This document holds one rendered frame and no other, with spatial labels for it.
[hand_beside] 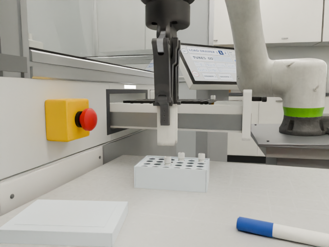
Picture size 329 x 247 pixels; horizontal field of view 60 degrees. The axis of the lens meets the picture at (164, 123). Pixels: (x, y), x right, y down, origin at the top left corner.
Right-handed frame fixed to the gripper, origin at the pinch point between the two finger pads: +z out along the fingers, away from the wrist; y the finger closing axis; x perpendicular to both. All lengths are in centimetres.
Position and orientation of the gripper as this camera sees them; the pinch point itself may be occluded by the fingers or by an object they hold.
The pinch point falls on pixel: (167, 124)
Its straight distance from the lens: 49.8
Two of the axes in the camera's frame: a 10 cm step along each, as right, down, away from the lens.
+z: 0.0, 9.9, 1.1
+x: 9.8, 0.2, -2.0
